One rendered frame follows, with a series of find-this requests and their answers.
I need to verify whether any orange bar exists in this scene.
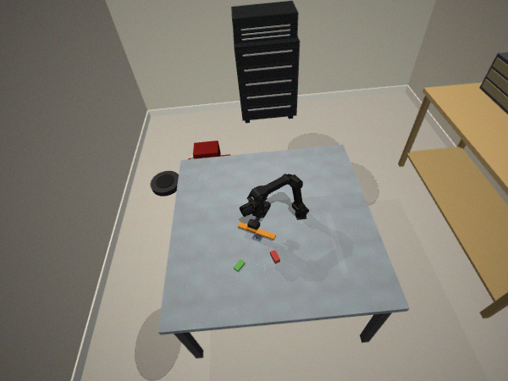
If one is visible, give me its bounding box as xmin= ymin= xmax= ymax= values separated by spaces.
xmin=238 ymin=222 xmax=276 ymax=240

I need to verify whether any green rectangular block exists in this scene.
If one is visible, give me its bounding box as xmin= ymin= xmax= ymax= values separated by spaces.
xmin=234 ymin=260 xmax=245 ymax=272

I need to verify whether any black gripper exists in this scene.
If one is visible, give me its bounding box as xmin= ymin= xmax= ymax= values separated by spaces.
xmin=247 ymin=201 xmax=271 ymax=230

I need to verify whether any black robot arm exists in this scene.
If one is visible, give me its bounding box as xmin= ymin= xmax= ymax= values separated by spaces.
xmin=240 ymin=174 xmax=309 ymax=220

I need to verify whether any red rectangular block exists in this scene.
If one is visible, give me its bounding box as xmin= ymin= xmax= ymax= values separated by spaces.
xmin=270 ymin=250 xmax=280 ymax=264

